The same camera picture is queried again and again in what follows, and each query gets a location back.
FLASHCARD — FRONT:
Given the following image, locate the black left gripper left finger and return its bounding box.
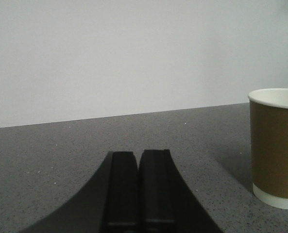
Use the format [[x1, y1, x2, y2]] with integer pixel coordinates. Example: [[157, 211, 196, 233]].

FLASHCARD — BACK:
[[23, 151, 139, 233]]

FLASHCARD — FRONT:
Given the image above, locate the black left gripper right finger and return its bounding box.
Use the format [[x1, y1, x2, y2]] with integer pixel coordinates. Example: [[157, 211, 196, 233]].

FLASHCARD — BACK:
[[139, 150, 222, 233]]

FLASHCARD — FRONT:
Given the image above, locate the brown paper cup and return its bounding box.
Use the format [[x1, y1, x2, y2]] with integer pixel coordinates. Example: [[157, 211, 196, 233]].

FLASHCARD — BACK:
[[248, 88, 288, 210]]

